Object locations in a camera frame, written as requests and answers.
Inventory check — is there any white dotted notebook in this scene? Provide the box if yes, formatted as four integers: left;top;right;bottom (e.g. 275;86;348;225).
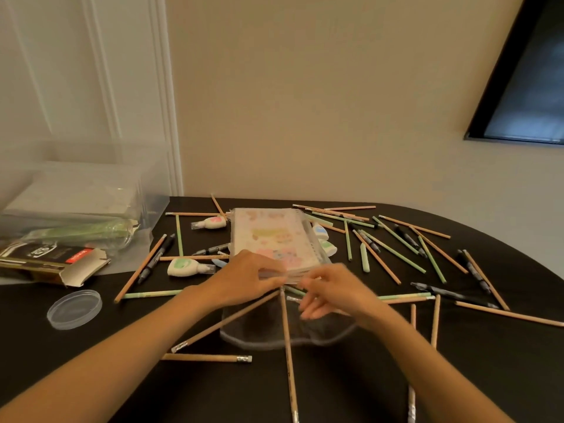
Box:
6;164;140;216

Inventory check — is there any person's right forearm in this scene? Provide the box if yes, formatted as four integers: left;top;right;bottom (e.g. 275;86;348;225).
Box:
365;303;514;423

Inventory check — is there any person's right hand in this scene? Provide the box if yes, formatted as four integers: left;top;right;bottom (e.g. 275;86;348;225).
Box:
299;264;384;329

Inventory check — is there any clear tube of green pens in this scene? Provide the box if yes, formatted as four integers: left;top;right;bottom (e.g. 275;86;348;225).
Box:
22;217;140;251

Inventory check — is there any clear plastic storage bin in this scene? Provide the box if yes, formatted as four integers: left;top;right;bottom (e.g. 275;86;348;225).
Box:
0;138;173;251

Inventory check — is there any round clear plastic lid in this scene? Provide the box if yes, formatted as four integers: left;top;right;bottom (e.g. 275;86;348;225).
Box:
46;289;103;331

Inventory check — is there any person's left hand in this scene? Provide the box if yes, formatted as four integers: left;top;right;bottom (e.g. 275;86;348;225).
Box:
200;250;287;309

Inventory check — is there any black gold pen box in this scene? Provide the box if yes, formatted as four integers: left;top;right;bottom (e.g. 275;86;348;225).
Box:
0;241;111;288

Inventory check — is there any white pink correction tape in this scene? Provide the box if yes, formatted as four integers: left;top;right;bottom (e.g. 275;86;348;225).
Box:
190;215;228;230

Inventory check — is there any person's left forearm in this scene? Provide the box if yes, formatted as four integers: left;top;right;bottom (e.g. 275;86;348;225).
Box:
0;286;221;423

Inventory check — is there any black wall television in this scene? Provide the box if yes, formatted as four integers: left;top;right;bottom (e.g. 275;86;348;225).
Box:
465;0;564;146

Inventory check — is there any cluster of pencils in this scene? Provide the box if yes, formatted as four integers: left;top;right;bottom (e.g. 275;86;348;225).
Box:
292;203;470;287

